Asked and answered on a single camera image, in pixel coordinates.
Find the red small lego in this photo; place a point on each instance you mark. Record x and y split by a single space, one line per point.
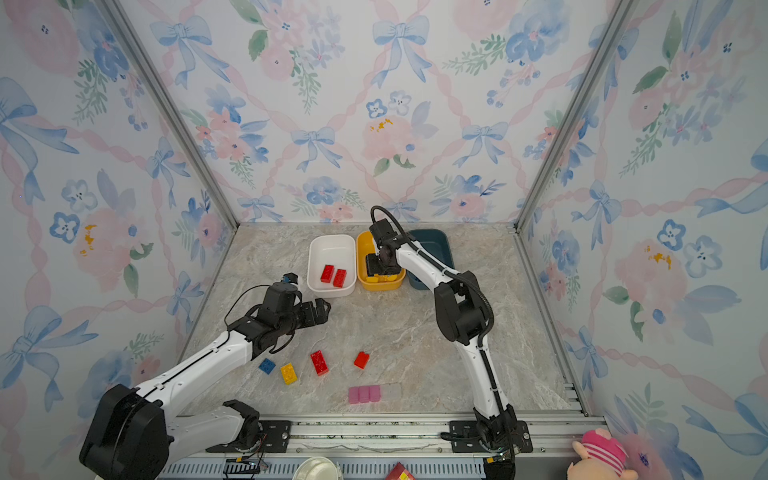
361 360

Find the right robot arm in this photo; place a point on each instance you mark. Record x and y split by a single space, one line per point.
464 317

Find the aluminium rail base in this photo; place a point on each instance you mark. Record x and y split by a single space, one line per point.
369 447

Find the white plastic container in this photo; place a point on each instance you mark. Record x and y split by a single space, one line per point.
338 250

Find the red box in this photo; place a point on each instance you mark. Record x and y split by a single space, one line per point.
400 472

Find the pink translucent block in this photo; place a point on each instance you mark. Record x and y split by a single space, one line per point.
374 393

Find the pink plush toy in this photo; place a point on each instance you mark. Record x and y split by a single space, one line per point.
601 457

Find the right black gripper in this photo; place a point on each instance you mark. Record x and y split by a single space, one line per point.
371 268

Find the yellow long lego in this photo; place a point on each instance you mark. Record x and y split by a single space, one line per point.
288 374

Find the white bowl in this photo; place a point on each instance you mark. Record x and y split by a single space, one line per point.
318 468

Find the red long lego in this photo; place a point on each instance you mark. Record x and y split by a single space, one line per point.
319 363
327 274

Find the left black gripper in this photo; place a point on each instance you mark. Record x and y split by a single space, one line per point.
312 318

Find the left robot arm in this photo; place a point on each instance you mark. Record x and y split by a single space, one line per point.
137 431

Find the dark blue lego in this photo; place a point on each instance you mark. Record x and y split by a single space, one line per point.
267 366

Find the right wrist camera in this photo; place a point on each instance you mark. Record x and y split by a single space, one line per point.
382 231

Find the yellow plastic container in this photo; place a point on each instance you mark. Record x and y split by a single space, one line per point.
364 246

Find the dark teal plastic container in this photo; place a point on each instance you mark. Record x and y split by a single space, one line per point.
435 252

